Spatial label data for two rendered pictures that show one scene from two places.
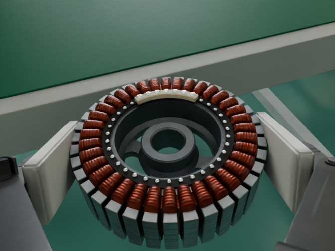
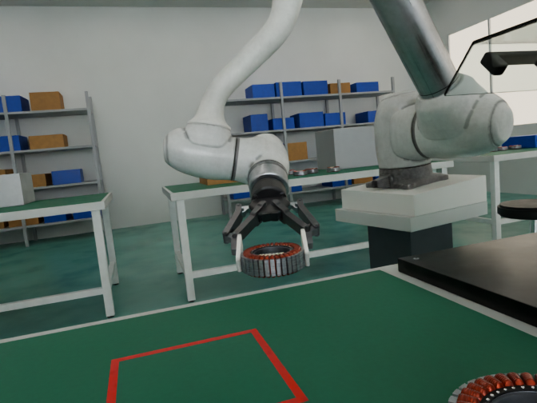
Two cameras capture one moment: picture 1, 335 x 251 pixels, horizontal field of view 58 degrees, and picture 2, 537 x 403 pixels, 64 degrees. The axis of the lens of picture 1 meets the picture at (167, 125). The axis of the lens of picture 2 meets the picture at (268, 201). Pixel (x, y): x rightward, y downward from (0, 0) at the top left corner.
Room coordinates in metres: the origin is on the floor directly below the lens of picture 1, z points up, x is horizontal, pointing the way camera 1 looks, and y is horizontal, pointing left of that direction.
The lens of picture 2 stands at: (0.85, 0.01, 0.95)
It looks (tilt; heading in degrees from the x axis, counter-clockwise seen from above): 7 degrees down; 181
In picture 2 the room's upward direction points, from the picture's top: 5 degrees counter-clockwise
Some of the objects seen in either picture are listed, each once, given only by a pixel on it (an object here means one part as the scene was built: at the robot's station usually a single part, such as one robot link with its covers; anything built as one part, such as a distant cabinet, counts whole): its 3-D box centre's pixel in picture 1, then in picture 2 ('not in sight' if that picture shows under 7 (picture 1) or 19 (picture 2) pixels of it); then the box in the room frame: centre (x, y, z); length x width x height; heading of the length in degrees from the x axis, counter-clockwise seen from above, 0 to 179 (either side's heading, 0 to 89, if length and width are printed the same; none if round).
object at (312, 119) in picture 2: not in sight; (306, 121); (-6.28, 0.69, 1.40); 0.42 x 0.42 x 0.23; 17
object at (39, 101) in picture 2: not in sight; (47, 103); (-5.16, -2.95, 1.90); 0.40 x 0.36 x 0.24; 19
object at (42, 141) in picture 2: not in sight; (49, 142); (-5.14, -3.00, 1.37); 0.42 x 0.40 x 0.18; 108
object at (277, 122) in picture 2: not in sight; (279, 125); (-6.14, 0.23, 1.37); 0.42 x 0.36 x 0.18; 20
